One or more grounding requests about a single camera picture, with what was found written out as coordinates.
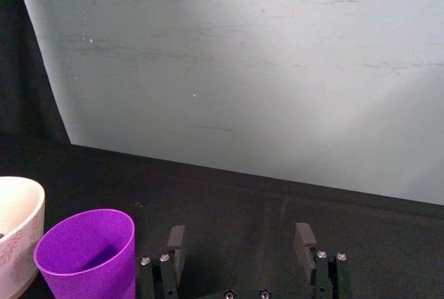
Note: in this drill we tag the black table cloth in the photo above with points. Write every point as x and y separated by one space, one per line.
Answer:
243 215

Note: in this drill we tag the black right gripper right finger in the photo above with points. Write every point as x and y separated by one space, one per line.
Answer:
320 271

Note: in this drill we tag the black curtain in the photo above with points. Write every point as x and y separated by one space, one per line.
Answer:
21 80

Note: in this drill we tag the purple plastic cup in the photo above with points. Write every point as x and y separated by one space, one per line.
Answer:
86 254

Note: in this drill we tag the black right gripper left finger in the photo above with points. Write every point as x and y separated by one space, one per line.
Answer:
168 271

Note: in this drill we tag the cream patterned ceramic bowl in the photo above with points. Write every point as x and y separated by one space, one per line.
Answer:
17 236

